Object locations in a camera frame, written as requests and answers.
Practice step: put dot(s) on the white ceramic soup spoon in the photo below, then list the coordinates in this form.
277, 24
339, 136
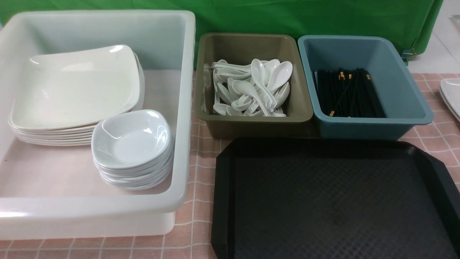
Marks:
258, 75

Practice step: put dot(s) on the small white square bowl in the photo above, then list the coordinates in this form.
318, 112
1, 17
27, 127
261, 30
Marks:
131, 139

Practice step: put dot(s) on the pile of white soup spoons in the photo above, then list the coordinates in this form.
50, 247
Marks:
236, 94

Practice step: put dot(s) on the black plastic serving tray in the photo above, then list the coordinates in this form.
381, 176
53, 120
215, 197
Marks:
277, 198

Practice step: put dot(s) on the olive green spoon bin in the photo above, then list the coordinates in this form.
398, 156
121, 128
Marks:
241, 49

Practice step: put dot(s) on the stack of small white bowls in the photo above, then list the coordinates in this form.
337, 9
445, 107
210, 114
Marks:
141, 177

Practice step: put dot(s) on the pink checkered tablecloth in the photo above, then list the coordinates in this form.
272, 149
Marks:
190, 237

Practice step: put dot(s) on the pile of black chopsticks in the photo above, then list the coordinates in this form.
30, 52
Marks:
347, 93

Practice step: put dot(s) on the blue chopstick bin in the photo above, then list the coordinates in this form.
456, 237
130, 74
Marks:
402, 100

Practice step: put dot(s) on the stack of white square plates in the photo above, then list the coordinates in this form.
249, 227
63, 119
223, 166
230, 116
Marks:
138, 90

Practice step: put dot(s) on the large white plastic tub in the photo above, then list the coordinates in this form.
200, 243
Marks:
52, 192

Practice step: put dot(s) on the green backdrop cloth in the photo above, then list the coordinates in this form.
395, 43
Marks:
407, 24

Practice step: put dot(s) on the white plates at right edge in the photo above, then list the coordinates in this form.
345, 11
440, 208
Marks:
449, 90

